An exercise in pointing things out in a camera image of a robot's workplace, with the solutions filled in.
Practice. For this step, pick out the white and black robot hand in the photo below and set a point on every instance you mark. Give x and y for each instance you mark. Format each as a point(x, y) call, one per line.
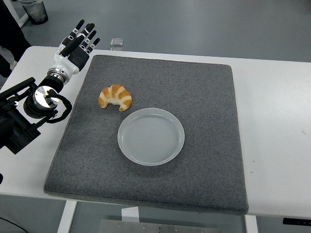
point(63, 64)

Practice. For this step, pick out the golden brown croissant bread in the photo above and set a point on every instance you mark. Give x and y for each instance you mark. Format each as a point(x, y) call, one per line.
point(121, 94)

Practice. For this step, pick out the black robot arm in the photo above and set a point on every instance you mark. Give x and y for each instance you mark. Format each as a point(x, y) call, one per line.
point(14, 126)

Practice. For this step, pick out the pale grey round plate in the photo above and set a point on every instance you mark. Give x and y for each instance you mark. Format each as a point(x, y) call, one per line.
point(150, 137)

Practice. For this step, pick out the grey metal plate with screws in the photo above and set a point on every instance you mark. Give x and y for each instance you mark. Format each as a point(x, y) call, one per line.
point(160, 227)

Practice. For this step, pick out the person's leg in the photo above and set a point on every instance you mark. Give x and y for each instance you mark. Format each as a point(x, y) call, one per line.
point(12, 36)

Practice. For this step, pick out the black mesh waste bin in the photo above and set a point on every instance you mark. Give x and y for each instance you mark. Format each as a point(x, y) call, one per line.
point(36, 12)

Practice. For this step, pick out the grey felt mat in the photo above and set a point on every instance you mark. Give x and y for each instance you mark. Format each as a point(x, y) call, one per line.
point(194, 109)

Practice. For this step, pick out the white table leg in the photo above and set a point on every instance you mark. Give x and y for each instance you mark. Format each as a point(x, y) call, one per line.
point(251, 224)
point(66, 217)

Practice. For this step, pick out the black table control panel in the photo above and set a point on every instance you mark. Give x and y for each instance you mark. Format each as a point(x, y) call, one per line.
point(297, 221)

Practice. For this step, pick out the white bracket under table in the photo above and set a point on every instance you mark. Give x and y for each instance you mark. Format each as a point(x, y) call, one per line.
point(130, 214)

